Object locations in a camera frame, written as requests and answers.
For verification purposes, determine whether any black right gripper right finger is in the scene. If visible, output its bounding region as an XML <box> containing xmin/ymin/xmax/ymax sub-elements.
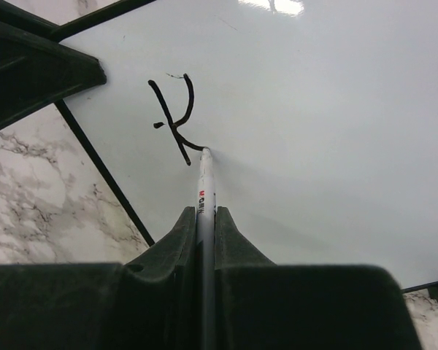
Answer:
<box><xmin>215</xmin><ymin>207</ymin><xmax>421</xmax><ymax>349</ymax></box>

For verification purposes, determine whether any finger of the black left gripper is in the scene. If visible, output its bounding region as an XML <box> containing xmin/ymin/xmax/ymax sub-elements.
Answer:
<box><xmin>0</xmin><ymin>1</ymin><xmax>106</xmax><ymax>130</ymax></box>

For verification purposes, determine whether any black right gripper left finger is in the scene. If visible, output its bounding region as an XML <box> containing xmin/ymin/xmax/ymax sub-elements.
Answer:
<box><xmin>0</xmin><ymin>207</ymin><xmax>196</xmax><ymax>349</ymax></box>

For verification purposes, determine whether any silver whiteboard marker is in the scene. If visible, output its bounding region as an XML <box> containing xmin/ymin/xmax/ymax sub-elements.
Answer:
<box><xmin>196</xmin><ymin>147</ymin><xmax>216</xmax><ymax>349</ymax></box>

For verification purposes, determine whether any white framed whiteboard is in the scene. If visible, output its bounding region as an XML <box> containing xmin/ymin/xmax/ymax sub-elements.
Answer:
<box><xmin>54</xmin><ymin>1</ymin><xmax>438</xmax><ymax>290</ymax></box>

